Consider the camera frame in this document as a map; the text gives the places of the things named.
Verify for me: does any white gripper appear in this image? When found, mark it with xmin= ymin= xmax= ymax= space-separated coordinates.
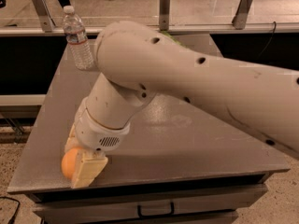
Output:
xmin=64 ymin=98 xmax=130 ymax=189

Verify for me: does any orange fruit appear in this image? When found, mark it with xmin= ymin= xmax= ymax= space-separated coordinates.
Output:
xmin=61 ymin=147 xmax=80 ymax=179

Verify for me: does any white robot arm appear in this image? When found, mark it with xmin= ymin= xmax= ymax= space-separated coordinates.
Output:
xmin=64 ymin=21 xmax=299 ymax=189

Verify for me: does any clear plastic water bottle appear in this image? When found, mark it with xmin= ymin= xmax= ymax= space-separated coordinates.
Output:
xmin=63 ymin=6 xmax=94 ymax=71

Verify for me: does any green snack bag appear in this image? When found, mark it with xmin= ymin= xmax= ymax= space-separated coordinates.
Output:
xmin=160 ymin=31 xmax=187 ymax=48

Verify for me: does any grey cabinet drawer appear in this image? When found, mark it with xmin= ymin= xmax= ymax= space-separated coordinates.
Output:
xmin=33 ymin=184 xmax=267 ymax=224

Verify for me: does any black floor cable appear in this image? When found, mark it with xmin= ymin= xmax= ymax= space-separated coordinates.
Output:
xmin=0 ymin=196 xmax=21 ymax=224

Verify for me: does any black drawer handle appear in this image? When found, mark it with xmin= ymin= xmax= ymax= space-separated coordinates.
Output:
xmin=136 ymin=202 xmax=175 ymax=218

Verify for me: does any left metal railing bracket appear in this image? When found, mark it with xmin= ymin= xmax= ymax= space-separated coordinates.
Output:
xmin=32 ymin=0 xmax=55 ymax=33

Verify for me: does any metal railing bracket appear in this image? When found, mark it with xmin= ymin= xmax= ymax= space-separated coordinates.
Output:
xmin=159 ymin=0 xmax=170 ymax=31
xmin=232 ymin=0 xmax=253 ymax=30
xmin=32 ymin=0 xmax=55 ymax=33

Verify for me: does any middle metal railing bracket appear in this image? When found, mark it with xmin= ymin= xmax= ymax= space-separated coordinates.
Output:
xmin=159 ymin=0 xmax=170 ymax=31

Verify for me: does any right metal railing bracket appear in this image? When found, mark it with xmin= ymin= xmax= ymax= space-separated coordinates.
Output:
xmin=232 ymin=0 xmax=253 ymax=30

